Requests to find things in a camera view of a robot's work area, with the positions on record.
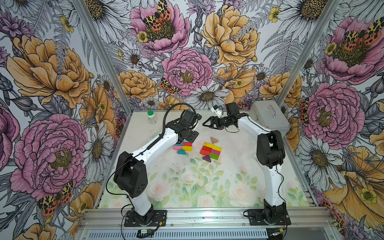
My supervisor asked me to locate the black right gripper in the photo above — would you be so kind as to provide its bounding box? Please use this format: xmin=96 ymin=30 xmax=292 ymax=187
xmin=202 ymin=115 xmax=231 ymax=131

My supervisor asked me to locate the natural wood triangle block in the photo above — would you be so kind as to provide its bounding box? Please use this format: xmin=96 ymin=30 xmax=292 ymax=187
xmin=211 ymin=137 xmax=219 ymax=144

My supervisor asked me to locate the yellow block long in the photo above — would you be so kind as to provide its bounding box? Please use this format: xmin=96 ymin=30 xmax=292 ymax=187
xmin=204 ymin=143 xmax=214 ymax=149

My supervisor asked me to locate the magenta block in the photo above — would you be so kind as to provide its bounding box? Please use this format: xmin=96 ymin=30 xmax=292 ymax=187
xmin=211 ymin=149 xmax=221 ymax=156

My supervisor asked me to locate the purple triangle block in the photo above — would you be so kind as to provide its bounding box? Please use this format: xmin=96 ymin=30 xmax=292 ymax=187
xmin=203 ymin=156 xmax=212 ymax=163

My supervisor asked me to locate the green block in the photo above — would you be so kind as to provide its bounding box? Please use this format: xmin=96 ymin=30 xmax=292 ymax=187
xmin=209 ymin=153 xmax=220 ymax=161

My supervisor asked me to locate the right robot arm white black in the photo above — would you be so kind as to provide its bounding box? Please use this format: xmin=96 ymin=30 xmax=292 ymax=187
xmin=203 ymin=103 xmax=290 ymax=226

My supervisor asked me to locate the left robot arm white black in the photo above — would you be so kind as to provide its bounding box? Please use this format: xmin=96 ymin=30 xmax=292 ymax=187
xmin=113 ymin=110 xmax=202 ymax=227

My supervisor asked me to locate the white bottle green cap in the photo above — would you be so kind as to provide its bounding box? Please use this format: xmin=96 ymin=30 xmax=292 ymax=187
xmin=147 ymin=110 xmax=157 ymax=124

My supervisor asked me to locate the silver metal first-aid case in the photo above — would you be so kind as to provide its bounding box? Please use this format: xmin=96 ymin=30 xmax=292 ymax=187
xmin=249 ymin=100 xmax=291 ymax=137

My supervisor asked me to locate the small circuit board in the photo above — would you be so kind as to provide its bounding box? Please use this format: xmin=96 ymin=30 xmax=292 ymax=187
xmin=136 ymin=229 xmax=153 ymax=239

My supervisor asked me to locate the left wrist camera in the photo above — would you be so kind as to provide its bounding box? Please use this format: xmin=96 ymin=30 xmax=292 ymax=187
xmin=179 ymin=110 xmax=202 ymax=128

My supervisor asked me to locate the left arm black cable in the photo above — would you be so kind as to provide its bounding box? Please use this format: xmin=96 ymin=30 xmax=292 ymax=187
xmin=149 ymin=102 xmax=199 ymax=148

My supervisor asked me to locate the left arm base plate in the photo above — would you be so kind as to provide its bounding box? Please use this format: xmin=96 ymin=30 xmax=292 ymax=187
xmin=124 ymin=210 xmax=168 ymax=227

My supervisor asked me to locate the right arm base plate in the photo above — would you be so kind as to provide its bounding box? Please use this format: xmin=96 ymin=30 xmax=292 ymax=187
xmin=243 ymin=209 xmax=292 ymax=226

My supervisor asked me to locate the aluminium front rail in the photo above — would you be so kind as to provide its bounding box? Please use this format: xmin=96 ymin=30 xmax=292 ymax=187
xmin=76 ymin=207 xmax=342 ymax=240

